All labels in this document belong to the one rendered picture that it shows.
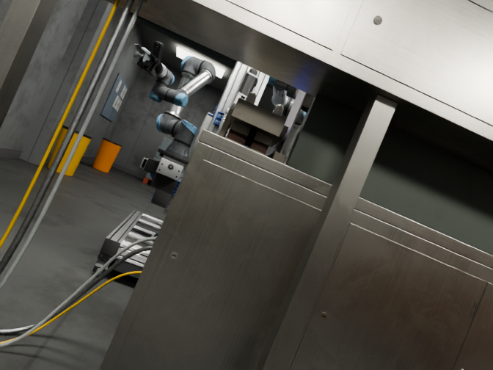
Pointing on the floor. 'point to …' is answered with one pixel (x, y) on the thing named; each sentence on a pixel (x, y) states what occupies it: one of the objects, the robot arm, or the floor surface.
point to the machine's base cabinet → (195, 208)
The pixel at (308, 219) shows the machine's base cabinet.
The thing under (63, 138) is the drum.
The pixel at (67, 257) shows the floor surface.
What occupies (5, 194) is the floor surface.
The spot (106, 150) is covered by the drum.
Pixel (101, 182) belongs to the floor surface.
